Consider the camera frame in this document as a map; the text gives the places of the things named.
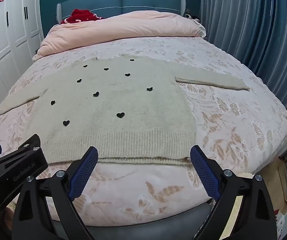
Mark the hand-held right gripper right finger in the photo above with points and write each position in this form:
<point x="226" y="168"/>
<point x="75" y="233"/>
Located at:
<point x="204" y="172"/>

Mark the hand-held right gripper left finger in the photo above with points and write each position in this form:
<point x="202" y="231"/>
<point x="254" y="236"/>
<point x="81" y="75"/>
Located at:
<point x="83" y="172"/>

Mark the beige sweater with black hearts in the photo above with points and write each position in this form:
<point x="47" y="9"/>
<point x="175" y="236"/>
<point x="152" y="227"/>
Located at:
<point x="123" y="105"/>

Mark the bed with butterfly sheet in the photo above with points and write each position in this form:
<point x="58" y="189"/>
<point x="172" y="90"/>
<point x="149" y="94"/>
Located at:
<point x="233" y="120"/>

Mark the white wardrobe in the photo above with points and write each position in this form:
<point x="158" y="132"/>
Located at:
<point x="6" y="42"/>

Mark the blue curtain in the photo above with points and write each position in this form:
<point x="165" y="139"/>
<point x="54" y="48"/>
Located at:
<point x="246" y="25"/>

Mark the pink duvet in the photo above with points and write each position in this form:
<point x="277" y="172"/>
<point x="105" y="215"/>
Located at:
<point x="133" y="27"/>

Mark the red cloth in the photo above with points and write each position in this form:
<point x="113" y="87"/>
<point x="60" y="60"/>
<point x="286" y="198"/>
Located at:
<point x="79" y="16"/>

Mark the blue padded headboard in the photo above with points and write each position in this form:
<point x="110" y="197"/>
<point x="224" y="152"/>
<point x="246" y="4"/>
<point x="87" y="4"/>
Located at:
<point x="108" y="2"/>

